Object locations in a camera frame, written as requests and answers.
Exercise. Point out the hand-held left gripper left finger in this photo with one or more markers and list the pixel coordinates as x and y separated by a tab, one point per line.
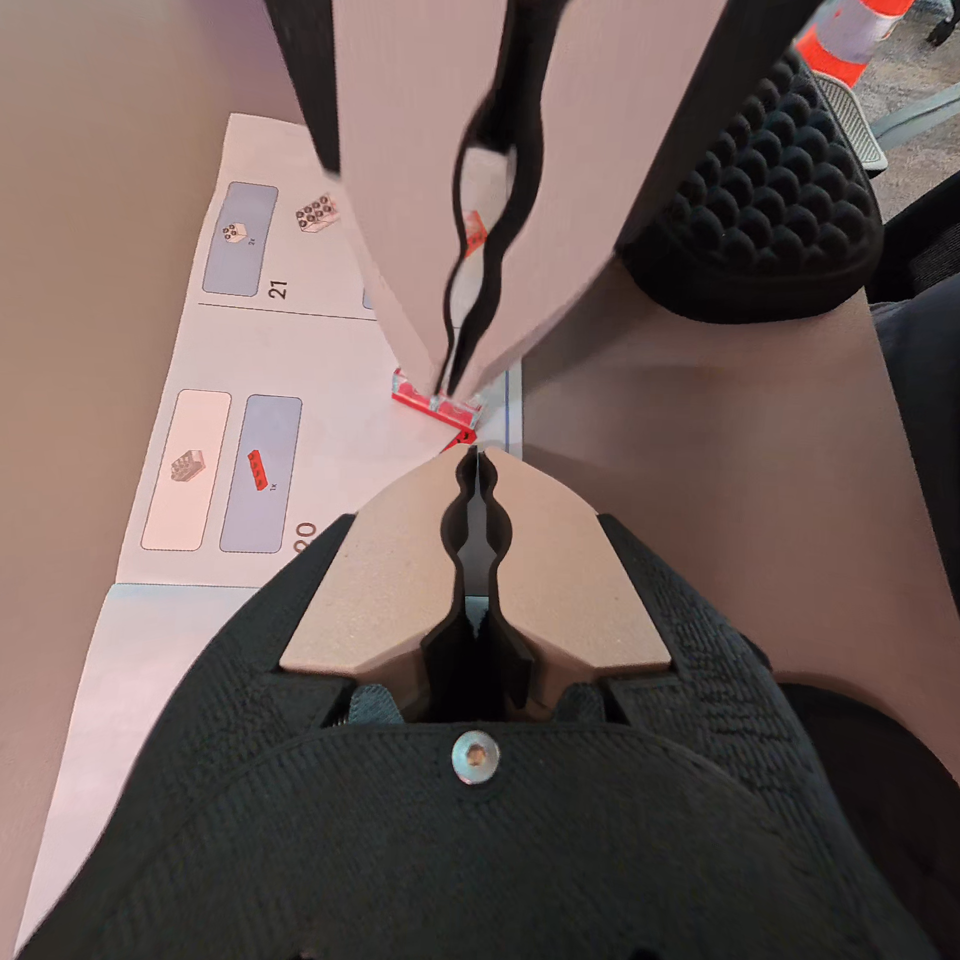
382	592

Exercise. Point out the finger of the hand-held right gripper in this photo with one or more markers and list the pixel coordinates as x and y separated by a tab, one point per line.
600	150
397	150

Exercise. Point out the instruction booklet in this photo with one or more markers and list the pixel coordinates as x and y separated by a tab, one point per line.
315	360

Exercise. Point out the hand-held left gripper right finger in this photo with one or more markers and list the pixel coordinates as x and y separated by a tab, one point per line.
577	592

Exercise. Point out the orange traffic cone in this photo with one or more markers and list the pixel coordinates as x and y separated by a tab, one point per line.
840	52

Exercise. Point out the thin red toy plate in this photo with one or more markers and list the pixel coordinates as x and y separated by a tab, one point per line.
409	401

